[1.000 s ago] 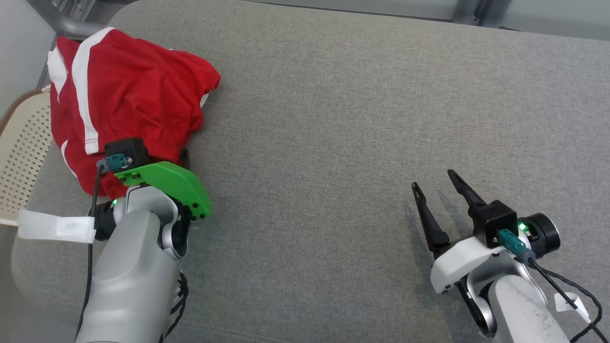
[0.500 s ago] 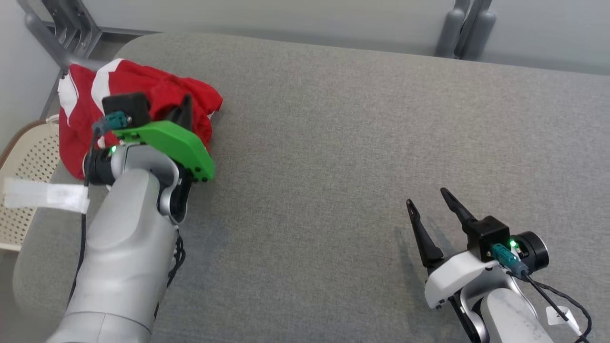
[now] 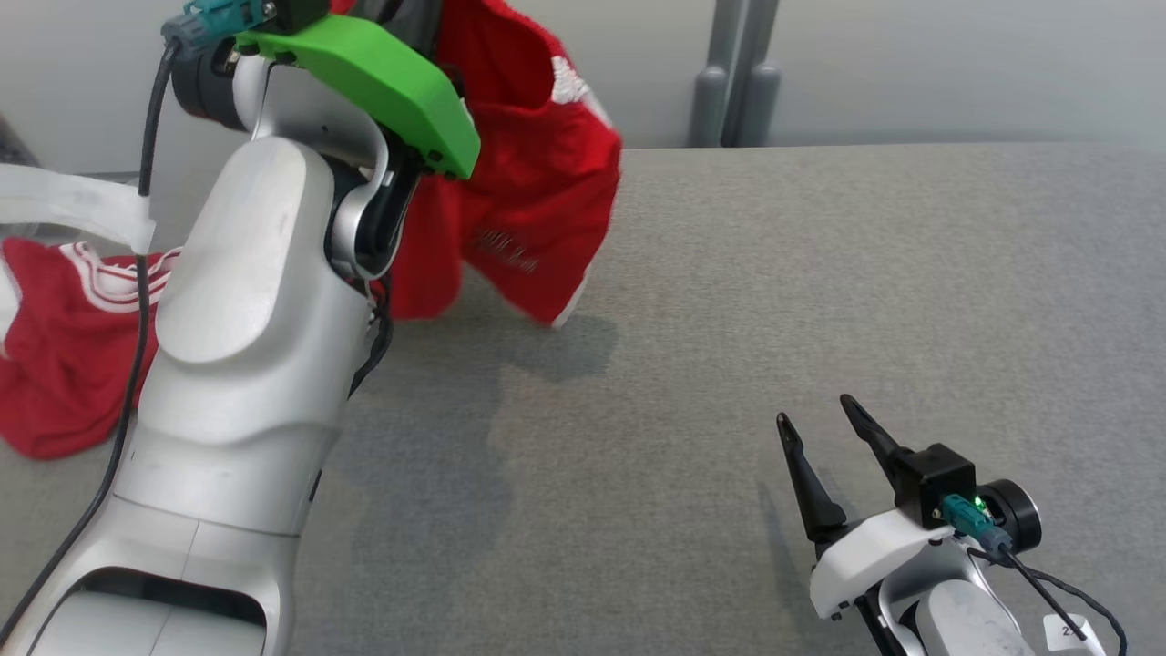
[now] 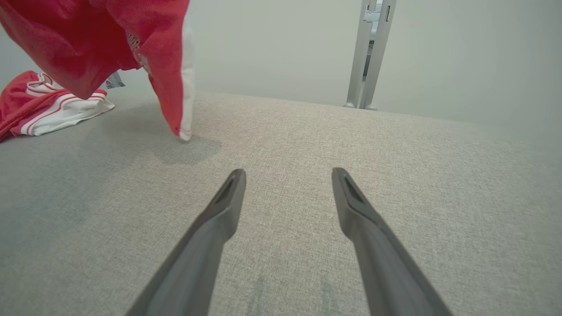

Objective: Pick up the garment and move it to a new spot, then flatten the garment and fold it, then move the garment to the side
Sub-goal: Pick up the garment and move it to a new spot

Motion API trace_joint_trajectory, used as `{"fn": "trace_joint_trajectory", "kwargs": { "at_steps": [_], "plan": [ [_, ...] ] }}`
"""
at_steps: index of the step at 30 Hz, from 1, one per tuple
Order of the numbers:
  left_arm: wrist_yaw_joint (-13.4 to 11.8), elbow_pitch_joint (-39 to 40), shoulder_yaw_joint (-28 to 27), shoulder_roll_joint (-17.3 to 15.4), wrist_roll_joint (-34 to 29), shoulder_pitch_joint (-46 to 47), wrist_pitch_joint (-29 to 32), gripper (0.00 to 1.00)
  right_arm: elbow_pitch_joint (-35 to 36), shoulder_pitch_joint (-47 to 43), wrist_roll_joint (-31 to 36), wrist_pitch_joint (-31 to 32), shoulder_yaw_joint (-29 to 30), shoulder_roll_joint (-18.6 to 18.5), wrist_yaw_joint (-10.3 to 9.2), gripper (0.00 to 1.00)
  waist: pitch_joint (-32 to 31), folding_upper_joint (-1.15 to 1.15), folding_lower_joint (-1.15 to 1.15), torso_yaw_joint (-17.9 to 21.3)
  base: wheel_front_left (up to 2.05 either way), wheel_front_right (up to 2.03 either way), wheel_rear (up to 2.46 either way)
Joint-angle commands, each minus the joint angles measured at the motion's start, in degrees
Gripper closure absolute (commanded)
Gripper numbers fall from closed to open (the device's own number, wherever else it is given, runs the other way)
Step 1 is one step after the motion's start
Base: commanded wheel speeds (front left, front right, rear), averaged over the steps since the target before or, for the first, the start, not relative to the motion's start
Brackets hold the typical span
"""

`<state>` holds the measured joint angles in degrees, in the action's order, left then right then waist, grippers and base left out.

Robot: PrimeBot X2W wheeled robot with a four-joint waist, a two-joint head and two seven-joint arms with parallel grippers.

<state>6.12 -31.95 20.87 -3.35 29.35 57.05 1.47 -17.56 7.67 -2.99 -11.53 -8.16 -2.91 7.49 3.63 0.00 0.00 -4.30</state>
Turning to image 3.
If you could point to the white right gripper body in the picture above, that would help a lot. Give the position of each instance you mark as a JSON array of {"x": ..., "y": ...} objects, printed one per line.
[{"x": 865, "y": 556}]

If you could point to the grey partition post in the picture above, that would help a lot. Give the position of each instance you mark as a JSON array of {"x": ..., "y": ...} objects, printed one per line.
[
  {"x": 710, "y": 109},
  {"x": 765, "y": 109}
]

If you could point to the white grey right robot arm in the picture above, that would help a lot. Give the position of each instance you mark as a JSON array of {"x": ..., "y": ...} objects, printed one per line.
[{"x": 966, "y": 620}]

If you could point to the red shorts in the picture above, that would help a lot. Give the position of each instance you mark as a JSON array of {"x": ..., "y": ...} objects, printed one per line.
[{"x": 528, "y": 182}]

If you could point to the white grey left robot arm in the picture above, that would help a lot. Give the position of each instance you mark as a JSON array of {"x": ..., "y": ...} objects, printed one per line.
[{"x": 237, "y": 364}]

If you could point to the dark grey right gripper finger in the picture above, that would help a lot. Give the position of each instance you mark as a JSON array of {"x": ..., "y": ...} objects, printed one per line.
[
  {"x": 870, "y": 428},
  {"x": 811, "y": 501}
]

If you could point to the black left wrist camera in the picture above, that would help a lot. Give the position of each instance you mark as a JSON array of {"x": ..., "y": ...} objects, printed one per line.
[{"x": 296, "y": 11}]

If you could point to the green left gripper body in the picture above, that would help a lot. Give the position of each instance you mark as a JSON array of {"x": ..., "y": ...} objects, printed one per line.
[{"x": 392, "y": 82}]

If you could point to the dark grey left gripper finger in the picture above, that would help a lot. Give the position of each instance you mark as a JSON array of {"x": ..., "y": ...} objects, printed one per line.
[{"x": 396, "y": 18}]

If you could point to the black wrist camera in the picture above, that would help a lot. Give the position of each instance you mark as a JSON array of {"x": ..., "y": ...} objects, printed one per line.
[
  {"x": 296, "y": 11},
  {"x": 934, "y": 483}
]

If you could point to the red white jersey shirt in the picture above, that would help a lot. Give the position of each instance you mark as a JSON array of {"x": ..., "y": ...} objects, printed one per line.
[{"x": 64, "y": 364}]

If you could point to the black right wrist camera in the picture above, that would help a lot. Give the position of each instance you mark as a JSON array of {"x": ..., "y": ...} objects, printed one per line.
[{"x": 934, "y": 483}]

